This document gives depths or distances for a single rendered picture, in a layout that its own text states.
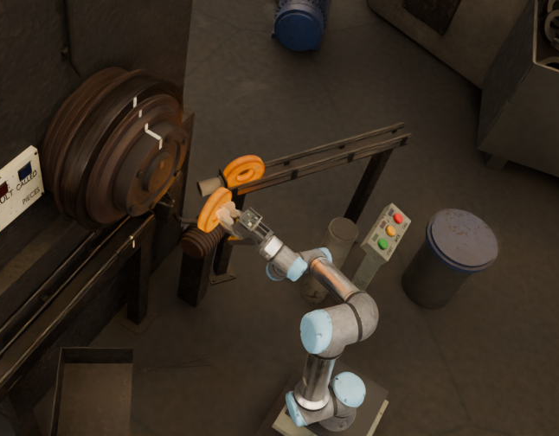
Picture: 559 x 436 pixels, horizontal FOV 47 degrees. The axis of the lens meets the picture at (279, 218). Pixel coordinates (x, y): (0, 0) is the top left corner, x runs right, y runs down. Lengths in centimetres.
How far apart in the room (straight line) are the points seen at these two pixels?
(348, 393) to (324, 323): 44
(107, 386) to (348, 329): 74
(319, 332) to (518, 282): 181
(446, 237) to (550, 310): 84
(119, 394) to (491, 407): 168
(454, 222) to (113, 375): 160
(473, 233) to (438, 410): 77
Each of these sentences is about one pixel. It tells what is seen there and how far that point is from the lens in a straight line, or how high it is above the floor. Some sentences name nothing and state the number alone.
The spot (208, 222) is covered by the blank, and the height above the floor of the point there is 84.
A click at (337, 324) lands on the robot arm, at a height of 95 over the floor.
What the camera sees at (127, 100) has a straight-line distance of 166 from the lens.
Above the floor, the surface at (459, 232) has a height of 43.
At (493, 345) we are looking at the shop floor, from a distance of 319.
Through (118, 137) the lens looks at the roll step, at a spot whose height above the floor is 128.
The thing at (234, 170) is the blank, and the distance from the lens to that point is 231.
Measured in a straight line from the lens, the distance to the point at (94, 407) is 203.
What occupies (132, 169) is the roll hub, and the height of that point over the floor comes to 121.
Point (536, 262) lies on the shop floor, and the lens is 358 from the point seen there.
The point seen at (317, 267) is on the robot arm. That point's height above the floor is 76.
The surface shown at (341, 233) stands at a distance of 254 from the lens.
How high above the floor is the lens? 251
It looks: 53 degrees down
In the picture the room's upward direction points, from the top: 18 degrees clockwise
